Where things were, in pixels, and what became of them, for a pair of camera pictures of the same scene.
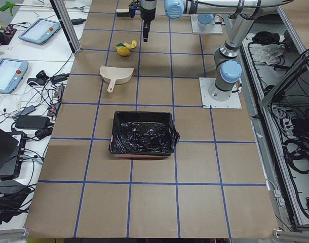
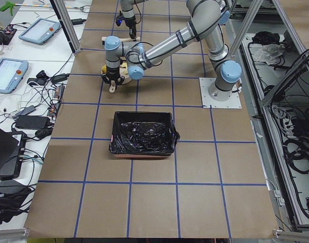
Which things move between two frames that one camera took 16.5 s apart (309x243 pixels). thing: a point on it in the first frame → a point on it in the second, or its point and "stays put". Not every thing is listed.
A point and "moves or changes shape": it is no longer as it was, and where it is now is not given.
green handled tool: [6, 5] stays put
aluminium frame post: [61, 8] stays put
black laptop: [8, 149] stays put
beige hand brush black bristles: [123, 12] moves or changes shape
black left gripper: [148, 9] → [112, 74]
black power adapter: [32, 122] stays put
